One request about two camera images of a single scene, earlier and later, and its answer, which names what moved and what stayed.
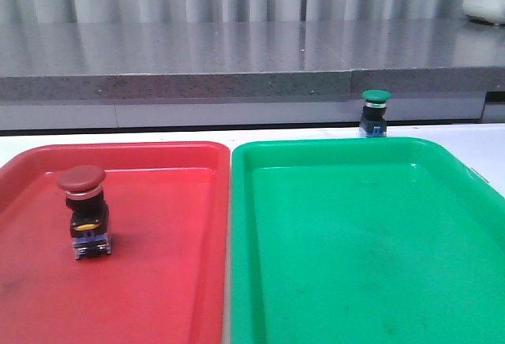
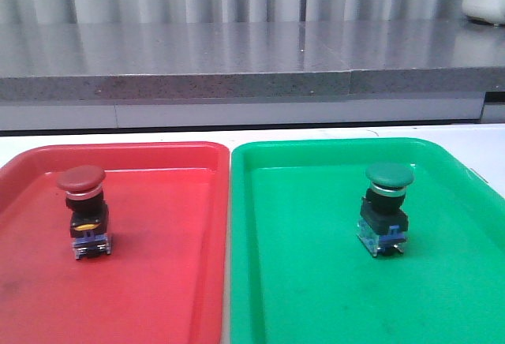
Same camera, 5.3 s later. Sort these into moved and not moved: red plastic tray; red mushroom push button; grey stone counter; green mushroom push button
Moved: green mushroom push button
Not moved: grey stone counter; red plastic tray; red mushroom push button
